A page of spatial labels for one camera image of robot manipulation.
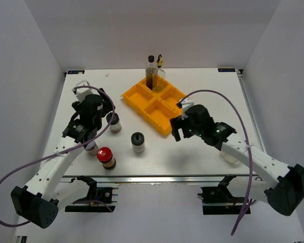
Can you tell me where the left xdof label sticker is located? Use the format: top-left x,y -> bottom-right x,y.
67,70 -> 85,75

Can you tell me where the yellow four-compartment bin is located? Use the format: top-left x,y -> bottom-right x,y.
121,75 -> 185,137

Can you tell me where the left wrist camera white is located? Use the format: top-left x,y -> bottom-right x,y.
72,80 -> 93,102

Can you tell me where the right xdof label sticker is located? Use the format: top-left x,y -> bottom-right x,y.
217,68 -> 236,72

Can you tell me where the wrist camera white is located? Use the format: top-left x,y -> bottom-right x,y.
176,99 -> 194,120
72,80 -> 93,102

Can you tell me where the grey-lid small spice jar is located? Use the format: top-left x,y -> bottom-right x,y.
85,141 -> 99,156

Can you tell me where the xdof label sticker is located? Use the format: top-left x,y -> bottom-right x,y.
67,70 -> 85,75
217,68 -> 236,72

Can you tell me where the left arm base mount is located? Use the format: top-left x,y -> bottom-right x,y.
64,177 -> 119,213

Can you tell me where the black-cap spice jar left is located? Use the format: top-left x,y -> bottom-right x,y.
106,112 -> 122,133

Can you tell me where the red-lid spice jar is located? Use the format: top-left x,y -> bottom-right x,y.
96,147 -> 116,170

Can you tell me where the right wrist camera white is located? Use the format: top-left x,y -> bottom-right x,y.
176,99 -> 194,120

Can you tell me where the clear oil bottle gold spout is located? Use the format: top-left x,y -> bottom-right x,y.
153,54 -> 166,93

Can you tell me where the open clear glass jar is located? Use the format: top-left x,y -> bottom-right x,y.
219,151 -> 239,165

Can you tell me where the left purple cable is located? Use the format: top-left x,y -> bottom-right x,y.
0,85 -> 117,227

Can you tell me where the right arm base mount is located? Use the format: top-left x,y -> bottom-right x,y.
197,175 -> 244,215

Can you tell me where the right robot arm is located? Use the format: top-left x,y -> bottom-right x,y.
170,102 -> 304,216

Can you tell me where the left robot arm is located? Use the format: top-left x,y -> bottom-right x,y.
11,88 -> 115,229

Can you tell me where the black-cap white spice jar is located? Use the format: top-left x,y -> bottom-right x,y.
131,132 -> 145,153

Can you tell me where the dark sauce bottle black cap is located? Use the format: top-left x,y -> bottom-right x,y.
145,55 -> 156,90

